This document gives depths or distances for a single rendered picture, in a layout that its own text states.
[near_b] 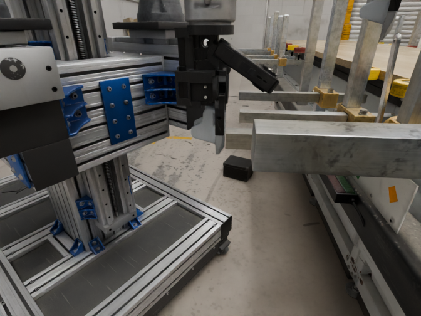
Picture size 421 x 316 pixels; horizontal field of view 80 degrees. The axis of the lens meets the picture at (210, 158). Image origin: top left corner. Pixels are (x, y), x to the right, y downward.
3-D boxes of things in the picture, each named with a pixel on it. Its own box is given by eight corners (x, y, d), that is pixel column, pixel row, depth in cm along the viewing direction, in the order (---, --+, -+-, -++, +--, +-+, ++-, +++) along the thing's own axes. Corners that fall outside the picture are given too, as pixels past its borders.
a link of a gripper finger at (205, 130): (192, 152, 48) (191, 104, 44) (223, 153, 47) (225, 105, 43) (190, 160, 45) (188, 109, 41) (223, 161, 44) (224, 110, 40)
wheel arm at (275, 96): (238, 103, 91) (239, 91, 89) (238, 100, 94) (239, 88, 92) (364, 106, 88) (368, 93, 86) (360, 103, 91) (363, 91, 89)
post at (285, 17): (275, 88, 188) (284, 14, 166) (274, 87, 191) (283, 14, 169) (280, 88, 188) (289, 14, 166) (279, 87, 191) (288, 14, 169)
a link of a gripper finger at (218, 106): (215, 128, 45) (215, 78, 41) (225, 128, 45) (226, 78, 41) (212, 138, 41) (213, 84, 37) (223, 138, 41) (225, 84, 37)
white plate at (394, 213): (394, 233, 45) (415, 185, 40) (341, 163, 68) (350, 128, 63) (398, 234, 44) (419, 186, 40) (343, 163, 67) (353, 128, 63)
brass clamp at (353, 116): (347, 135, 64) (352, 115, 62) (329, 118, 76) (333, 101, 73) (373, 135, 63) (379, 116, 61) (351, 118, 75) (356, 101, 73)
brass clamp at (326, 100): (319, 108, 86) (321, 93, 84) (309, 98, 98) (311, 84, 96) (337, 108, 86) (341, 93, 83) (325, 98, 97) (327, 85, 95)
